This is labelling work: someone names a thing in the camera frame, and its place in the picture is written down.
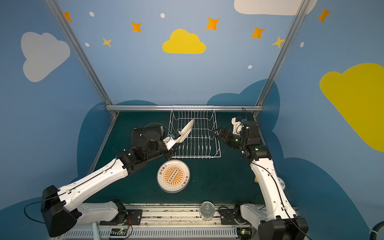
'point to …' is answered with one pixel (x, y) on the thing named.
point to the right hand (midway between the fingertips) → (219, 132)
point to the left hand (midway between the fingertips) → (178, 139)
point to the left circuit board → (118, 232)
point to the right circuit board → (244, 233)
